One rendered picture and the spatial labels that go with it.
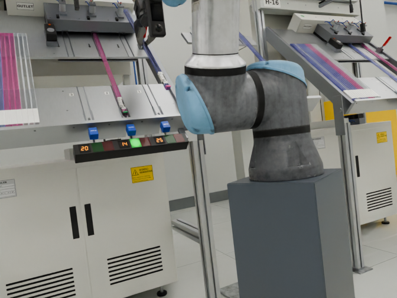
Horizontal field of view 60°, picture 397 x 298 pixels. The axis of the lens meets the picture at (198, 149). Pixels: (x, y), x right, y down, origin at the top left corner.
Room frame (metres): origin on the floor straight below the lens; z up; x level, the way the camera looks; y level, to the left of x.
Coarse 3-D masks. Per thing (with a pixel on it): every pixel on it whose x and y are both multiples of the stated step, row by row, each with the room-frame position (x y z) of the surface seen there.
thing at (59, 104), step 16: (48, 96) 1.05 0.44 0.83; (64, 96) 1.07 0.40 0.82; (80, 96) 1.09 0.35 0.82; (96, 96) 1.11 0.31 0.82; (112, 96) 1.13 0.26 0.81; (128, 96) 1.15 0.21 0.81; (144, 96) 1.17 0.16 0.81; (160, 96) 1.19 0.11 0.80; (48, 112) 1.00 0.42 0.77; (64, 112) 1.02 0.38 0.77; (80, 112) 1.04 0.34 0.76; (96, 112) 1.05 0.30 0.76; (112, 112) 1.07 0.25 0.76; (128, 112) 1.08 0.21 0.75; (144, 112) 1.11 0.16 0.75; (160, 112) 1.12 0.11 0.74; (176, 112) 1.14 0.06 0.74
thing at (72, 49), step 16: (0, 16) 1.32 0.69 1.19; (16, 16) 1.34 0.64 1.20; (0, 32) 1.24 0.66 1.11; (16, 32) 1.26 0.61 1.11; (32, 32) 1.29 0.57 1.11; (80, 32) 1.37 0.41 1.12; (32, 48) 1.21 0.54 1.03; (48, 48) 1.24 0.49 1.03; (64, 48) 1.26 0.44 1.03; (80, 48) 1.29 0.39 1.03; (96, 48) 1.31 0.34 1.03; (112, 48) 1.34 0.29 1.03; (128, 48) 1.37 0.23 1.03
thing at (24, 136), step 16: (0, 128) 0.89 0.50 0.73; (16, 128) 0.90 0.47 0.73; (32, 128) 0.92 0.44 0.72; (48, 128) 0.94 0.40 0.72; (64, 128) 0.96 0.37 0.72; (80, 128) 0.98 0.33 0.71; (112, 128) 1.03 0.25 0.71; (144, 128) 1.08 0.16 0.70; (176, 128) 1.14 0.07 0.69; (0, 144) 0.92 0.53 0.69; (16, 144) 0.94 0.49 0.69; (32, 144) 0.96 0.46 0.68; (48, 144) 0.98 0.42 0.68
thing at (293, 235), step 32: (256, 192) 0.65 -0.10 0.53; (288, 192) 0.61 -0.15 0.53; (320, 192) 0.60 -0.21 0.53; (256, 224) 0.66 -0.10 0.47; (288, 224) 0.62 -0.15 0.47; (320, 224) 0.59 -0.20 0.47; (256, 256) 0.66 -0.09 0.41; (288, 256) 0.62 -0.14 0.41; (320, 256) 0.58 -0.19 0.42; (256, 288) 0.67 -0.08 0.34; (288, 288) 0.62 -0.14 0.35; (320, 288) 0.59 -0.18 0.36; (352, 288) 0.71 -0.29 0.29
